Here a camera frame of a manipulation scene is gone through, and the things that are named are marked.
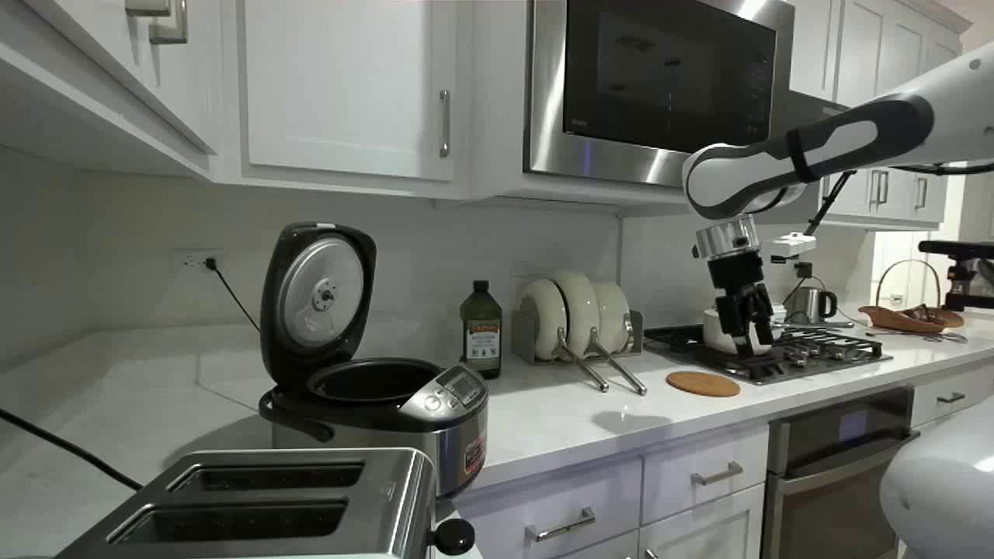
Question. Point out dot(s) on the white cabinet door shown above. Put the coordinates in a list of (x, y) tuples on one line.
[(200, 87), (342, 82), (702, 533), (81, 33)]

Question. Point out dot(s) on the cream cooking pot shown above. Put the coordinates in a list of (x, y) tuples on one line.
[(617, 315)]

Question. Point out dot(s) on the dark green glass bottle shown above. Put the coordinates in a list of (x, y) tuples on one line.
[(481, 332)]

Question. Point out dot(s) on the grey metal pan rack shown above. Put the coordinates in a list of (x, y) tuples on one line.
[(634, 332)]

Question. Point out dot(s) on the cream frying pan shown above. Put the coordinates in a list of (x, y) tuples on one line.
[(583, 311), (542, 320)]

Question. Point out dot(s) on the narrow white drawer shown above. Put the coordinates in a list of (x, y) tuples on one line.
[(672, 468)]

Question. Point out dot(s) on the wide white drawer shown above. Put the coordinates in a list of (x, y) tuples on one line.
[(499, 507)]

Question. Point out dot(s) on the silver stovetop kettle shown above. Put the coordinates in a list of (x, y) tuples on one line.
[(807, 299)]

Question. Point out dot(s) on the white drawer beside oven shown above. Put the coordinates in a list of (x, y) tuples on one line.
[(967, 386)]

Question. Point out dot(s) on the white wall outlet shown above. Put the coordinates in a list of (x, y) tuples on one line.
[(191, 261)]

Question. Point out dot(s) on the stainless steel oven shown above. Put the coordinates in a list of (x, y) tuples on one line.
[(827, 486)]

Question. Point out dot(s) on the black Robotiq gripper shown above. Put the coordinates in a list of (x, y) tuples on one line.
[(736, 273)]

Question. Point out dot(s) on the white upper cabinet door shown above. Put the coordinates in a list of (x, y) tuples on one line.
[(342, 82), (200, 87), (81, 33)]

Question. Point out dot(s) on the black gas cooktop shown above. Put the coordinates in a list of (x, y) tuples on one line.
[(819, 347)]

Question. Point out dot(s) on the silver black rice cooker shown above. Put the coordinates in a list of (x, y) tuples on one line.
[(440, 413)]

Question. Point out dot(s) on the white lower cabinet door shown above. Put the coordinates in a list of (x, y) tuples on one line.
[(702, 533)]

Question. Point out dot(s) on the round cork trivet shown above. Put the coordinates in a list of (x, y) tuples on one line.
[(702, 384)]

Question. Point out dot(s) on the stainless steel microwave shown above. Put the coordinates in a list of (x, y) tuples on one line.
[(662, 73)]

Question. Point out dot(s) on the black espresso machine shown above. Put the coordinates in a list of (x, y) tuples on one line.
[(967, 276)]

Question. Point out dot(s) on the stainless steel four-slot toaster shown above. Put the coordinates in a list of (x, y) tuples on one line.
[(398, 497)]

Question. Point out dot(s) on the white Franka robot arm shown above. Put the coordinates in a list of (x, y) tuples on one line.
[(932, 112)]

